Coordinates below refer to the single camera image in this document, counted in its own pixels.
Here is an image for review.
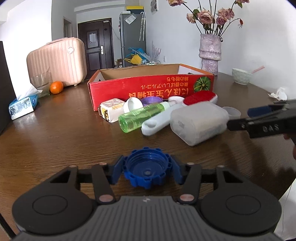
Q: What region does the orange fruit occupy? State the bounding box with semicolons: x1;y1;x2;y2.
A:
50;81;64;94

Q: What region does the pink suitcase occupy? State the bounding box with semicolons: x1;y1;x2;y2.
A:
27;37;87;86

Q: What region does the grey refrigerator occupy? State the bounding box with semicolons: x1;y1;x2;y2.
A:
119;9;146;67

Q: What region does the translucent round cup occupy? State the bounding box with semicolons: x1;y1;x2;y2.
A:
222;106;241;120

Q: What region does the purple plastic lid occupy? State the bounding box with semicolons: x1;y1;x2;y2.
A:
140;96;163;106

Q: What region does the person's right hand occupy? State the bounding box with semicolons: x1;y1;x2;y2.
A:
283;134;296;160

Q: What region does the green spray bottle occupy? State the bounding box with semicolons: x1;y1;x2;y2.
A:
118;100;177;133

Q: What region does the dark brown door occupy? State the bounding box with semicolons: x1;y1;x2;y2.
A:
78;18;115;79

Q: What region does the white red lint brush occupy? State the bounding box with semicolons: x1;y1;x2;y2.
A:
140;90;219;137

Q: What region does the tissue pack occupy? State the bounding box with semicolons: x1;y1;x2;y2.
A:
8;83;43;120

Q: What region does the blue plastic lid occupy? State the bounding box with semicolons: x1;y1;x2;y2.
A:
123;147;172;189

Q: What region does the translucent plastic container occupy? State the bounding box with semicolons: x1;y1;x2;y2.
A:
170;101;229;146

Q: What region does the red cardboard box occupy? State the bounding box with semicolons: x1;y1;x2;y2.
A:
88;64;215;111

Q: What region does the white green bowl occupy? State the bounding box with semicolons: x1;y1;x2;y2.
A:
232;68;252;86

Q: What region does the small white cap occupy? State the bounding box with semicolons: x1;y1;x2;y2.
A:
168;96;184;103

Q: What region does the crumpled white tissue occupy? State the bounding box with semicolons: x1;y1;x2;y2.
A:
268;87;287;101

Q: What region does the yellow blue floor clutter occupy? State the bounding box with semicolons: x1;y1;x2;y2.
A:
121;41;162;67

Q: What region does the white plastic lid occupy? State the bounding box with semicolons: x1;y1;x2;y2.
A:
123;97;144;113

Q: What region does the clear glass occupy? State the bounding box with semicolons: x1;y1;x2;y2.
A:
30;72;52;98

